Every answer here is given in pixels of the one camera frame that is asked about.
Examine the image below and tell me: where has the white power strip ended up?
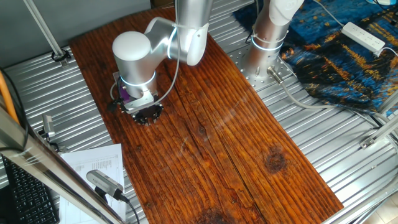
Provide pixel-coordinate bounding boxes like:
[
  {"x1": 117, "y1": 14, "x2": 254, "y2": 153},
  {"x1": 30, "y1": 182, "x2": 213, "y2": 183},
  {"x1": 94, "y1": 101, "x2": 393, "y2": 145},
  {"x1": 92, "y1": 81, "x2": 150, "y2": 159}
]
[{"x1": 341, "y1": 21, "x2": 386, "y2": 54}]

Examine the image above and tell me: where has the brown wood grain board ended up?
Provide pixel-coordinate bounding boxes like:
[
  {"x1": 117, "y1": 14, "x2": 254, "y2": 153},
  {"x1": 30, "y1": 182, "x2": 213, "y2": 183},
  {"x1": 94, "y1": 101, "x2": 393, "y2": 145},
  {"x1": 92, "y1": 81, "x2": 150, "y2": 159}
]
[{"x1": 68, "y1": 7, "x2": 345, "y2": 224}]

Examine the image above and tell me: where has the blue patterned cloth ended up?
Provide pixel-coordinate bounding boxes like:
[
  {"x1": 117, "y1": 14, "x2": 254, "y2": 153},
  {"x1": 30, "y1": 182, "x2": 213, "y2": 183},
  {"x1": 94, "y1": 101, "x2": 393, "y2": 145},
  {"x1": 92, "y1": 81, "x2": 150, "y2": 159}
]
[{"x1": 233, "y1": 0, "x2": 398, "y2": 115}]

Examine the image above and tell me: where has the black cable behind bar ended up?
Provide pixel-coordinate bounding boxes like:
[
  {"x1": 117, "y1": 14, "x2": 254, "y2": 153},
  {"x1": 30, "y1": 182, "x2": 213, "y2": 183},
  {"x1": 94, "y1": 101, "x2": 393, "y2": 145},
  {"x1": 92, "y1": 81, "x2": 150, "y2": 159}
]
[{"x1": 0, "y1": 67, "x2": 29, "y2": 153}]

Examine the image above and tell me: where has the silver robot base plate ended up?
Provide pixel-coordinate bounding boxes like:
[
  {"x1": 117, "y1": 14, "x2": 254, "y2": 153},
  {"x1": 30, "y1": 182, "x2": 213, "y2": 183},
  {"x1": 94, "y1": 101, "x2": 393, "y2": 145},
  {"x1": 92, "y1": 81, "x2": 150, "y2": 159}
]
[{"x1": 228, "y1": 46, "x2": 296, "y2": 91}]

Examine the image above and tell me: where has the purple pipette tip box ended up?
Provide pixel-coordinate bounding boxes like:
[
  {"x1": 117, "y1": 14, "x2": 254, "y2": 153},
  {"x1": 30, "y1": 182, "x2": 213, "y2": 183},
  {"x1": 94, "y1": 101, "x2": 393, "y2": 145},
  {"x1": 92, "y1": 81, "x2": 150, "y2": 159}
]
[{"x1": 112, "y1": 71, "x2": 131, "y2": 103}]

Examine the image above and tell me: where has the shiny steel frame bar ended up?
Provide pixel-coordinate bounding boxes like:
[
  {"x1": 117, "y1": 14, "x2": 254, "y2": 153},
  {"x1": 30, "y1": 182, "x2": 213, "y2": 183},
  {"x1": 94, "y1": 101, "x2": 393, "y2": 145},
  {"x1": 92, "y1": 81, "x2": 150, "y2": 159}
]
[{"x1": 0, "y1": 105, "x2": 125, "y2": 224}]

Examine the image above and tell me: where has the black base cable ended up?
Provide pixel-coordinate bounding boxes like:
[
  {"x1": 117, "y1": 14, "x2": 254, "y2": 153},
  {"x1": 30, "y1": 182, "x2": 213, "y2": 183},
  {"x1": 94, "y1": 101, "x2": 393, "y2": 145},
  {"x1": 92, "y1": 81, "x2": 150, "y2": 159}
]
[{"x1": 247, "y1": 0, "x2": 259, "y2": 45}]

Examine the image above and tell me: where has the orange tube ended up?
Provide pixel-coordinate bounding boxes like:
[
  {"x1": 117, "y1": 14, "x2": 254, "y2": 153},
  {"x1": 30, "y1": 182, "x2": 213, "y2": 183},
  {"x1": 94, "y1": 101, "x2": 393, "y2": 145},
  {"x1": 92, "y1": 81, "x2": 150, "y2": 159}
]
[{"x1": 0, "y1": 70, "x2": 20, "y2": 125}]

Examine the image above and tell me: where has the silver camera on stand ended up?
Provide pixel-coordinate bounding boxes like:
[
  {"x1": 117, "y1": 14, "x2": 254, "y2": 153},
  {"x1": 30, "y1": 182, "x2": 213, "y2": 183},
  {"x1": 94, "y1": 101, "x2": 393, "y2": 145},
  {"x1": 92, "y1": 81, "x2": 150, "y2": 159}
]
[{"x1": 86, "y1": 169, "x2": 124, "y2": 202}]

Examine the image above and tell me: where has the aluminium frame rail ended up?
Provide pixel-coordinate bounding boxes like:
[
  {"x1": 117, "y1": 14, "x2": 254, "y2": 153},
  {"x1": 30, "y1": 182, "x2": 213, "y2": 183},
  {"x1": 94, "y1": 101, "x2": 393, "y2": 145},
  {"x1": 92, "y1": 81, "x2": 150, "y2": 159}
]
[{"x1": 322, "y1": 182, "x2": 398, "y2": 224}]

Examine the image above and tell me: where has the black camera stand cable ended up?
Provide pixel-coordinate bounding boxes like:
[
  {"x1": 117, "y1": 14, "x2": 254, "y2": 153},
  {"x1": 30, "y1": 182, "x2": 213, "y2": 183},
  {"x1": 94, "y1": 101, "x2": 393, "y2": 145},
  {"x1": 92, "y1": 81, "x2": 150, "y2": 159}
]
[{"x1": 119, "y1": 193, "x2": 141, "y2": 224}]

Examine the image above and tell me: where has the white power strip cable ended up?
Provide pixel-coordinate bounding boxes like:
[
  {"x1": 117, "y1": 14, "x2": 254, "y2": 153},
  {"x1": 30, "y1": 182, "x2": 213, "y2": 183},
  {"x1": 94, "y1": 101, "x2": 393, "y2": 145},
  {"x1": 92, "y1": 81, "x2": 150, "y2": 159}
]
[{"x1": 312, "y1": 0, "x2": 398, "y2": 58}]

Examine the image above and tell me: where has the black cable ring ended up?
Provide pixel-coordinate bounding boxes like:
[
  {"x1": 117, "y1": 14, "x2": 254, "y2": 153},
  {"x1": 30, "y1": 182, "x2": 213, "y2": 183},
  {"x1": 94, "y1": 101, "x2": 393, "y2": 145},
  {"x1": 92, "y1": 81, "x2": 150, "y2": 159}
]
[{"x1": 51, "y1": 49, "x2": 72, "y2": 62}]

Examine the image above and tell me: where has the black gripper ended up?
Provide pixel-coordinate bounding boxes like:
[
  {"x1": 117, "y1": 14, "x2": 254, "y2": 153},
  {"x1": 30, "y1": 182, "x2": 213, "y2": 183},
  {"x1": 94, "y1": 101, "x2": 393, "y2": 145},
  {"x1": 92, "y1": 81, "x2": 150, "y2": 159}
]
[{"x1": 132, "y1": 103, "x2": 165, "y2": 126}]

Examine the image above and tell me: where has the grey cable with connector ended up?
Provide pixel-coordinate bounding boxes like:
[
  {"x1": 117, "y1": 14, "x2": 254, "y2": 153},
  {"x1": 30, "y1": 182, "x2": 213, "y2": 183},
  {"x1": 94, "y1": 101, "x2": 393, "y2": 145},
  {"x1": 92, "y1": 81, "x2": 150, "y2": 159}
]
[{"x1": 266, "y1": 66, "x2": 379, "y2": 124}]

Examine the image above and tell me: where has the black keyboard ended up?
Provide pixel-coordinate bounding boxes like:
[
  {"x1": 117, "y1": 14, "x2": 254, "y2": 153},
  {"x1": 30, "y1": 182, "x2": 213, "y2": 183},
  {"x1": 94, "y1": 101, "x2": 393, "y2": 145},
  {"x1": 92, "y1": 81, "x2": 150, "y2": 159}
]
[{"x1": 1, "y1": 155, "x2": 60, "y2": 224}]

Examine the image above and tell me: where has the aluminium profile with bracket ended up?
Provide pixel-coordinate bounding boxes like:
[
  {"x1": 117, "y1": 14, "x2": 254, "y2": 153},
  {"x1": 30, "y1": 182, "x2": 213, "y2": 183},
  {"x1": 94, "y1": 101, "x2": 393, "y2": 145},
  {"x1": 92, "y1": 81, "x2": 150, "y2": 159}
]
[{"x1": 359, "y1": 93, "x2": 398, "y2": 149}]

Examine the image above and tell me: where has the printed paper sheet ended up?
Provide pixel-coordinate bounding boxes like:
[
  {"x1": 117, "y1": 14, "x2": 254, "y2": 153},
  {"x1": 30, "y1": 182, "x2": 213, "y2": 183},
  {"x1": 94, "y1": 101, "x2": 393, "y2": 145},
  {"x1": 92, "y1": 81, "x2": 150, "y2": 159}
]
[{"x1": 58, "y1": 143, "x2": 127, "y2": 224}]

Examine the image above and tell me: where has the aluminium post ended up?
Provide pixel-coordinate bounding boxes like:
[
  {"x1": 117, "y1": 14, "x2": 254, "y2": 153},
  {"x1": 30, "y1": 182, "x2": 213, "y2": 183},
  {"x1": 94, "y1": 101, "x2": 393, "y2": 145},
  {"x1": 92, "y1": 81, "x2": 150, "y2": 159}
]
[{"x1": 23, "y1": 0, "x2": 71, "y2": 68}]

